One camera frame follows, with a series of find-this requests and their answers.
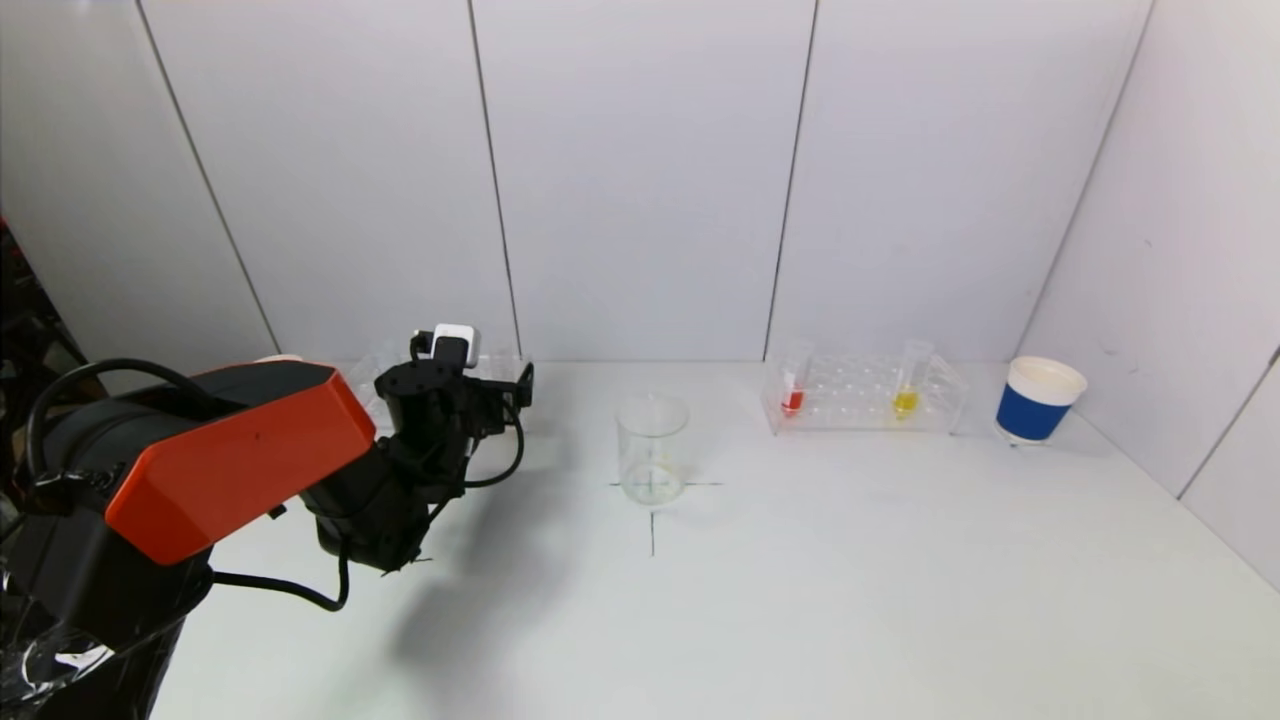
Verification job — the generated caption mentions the clear acrylic test tube rack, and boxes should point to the clear acrylic test tube rack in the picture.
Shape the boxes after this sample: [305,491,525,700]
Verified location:
[345,350,533,433]
[762,351,969,437]

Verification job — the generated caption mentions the clear glass beaker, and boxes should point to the clear glass beaker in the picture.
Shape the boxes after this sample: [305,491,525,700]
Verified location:
[615,394,691,508]

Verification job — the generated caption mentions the test tube with yellow pigment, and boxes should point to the test tube with yellow pigment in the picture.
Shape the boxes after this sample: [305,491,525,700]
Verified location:
[890,340,935,422]

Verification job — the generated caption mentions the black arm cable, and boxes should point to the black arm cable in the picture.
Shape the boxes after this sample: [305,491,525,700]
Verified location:
[211,530,352,614]

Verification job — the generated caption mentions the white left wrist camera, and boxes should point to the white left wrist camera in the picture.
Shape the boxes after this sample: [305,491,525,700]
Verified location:
[431,322,482,370]

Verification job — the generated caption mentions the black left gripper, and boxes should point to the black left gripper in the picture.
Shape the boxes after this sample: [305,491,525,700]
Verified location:
[462,361,534,434]

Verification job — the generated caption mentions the test tube with red pigment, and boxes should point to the test tube with red pigment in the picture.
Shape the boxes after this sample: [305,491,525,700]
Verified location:
[779,341,814,420]

